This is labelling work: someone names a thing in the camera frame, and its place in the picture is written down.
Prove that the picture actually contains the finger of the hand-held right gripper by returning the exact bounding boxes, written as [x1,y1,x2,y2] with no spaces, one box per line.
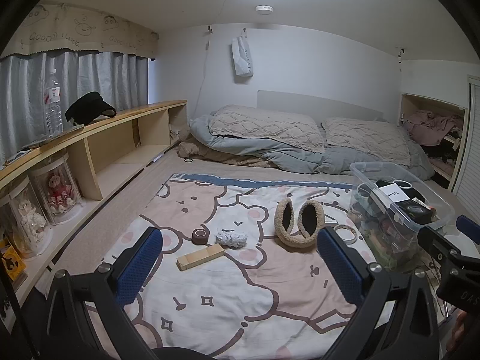
[417,226,464,268]
[456,215,480,238]

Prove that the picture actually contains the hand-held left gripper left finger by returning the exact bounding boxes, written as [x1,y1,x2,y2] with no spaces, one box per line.
[37,227,164,360]

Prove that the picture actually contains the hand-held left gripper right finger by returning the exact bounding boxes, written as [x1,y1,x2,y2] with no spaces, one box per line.
[317,226,439,360]

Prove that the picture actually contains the clear plastic storage box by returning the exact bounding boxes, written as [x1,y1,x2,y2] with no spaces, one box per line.
[347,161,456,271]

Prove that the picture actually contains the beige fluffy earmuffs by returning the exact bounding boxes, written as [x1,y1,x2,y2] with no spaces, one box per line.
[274,198,326,249]

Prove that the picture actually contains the wooden block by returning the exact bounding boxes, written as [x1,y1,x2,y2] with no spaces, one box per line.
[176,243,226,272]

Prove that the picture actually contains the white knit cloth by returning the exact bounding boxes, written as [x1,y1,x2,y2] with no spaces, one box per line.
[215,230,249,250]

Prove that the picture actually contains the person's right hand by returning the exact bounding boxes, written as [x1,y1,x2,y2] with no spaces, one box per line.
[445,308,470,354]

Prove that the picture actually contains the black charger box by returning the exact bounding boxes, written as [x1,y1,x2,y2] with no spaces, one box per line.
[369,195,437,229]

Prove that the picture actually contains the white printed box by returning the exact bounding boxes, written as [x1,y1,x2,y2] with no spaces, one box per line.
[377,183,409,203]

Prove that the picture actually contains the white shutter door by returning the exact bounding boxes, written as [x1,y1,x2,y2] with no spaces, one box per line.
[452,75,480,203]

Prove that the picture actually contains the dark clothes pile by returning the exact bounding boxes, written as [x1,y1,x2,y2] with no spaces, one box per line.
[424,135,460,169]

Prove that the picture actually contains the bear printed blanket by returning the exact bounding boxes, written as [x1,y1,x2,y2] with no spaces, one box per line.
[84,174,413,360]

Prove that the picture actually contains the pink clothes pile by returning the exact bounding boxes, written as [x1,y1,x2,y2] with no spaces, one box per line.
[407,110,464,145]

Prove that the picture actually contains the display case with red doll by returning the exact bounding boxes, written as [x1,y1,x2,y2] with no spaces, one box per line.
[28,154,83,226]

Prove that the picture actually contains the display case with white doll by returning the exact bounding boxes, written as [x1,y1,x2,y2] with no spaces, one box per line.
[0,176,53,259]

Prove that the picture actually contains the grey duvet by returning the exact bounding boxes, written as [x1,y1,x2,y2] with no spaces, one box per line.
[188,114,436,181]

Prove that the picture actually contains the beige textured pillow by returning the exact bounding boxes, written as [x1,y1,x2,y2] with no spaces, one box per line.
[322,117,413,166]
[208,105,326,154]

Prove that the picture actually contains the yellow box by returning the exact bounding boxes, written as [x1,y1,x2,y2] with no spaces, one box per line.
[0,247,28,282]

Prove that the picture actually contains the beige fluffy blanket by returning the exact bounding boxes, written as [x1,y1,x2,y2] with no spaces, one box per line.
[177,139,278,169]

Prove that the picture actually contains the wooden shelf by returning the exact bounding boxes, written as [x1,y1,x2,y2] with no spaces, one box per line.
[0,100,188,308]

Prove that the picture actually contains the grey headboard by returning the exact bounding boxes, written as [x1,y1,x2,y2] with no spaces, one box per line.
[257,90,384,122]

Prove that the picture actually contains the black visor cap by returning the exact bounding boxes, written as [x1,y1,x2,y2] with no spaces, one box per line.
[65,92,118,125]

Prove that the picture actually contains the clear water bottle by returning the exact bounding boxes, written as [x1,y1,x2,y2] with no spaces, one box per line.
[43,68,64,138]

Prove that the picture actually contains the grey curtain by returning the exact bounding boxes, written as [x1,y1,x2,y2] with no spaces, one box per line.
[0,50,149,162]

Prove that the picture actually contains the white hanging bag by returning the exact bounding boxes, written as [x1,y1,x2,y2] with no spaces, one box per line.
[230,37,254,83]

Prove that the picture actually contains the beige printed valance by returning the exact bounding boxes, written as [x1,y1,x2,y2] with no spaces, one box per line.
[0,3,160,59]

